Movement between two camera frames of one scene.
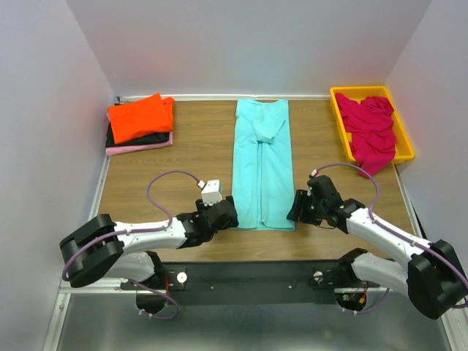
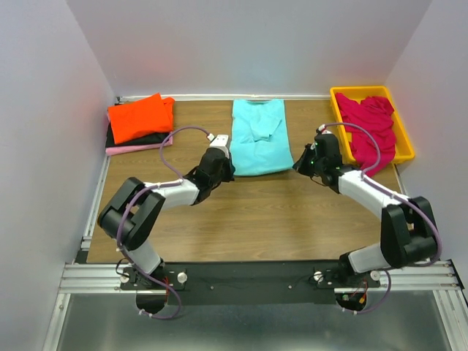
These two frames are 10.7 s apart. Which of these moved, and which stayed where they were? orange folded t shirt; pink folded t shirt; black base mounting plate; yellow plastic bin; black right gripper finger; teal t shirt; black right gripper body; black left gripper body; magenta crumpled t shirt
Moved: black left gripper body; black right gripper finger; black right gripper body; teal t shirt
Stayed: orange folded t shirt; black base mounting plate; yellow plastic bin; pink folded t shirt; magenta crumpled t shirt
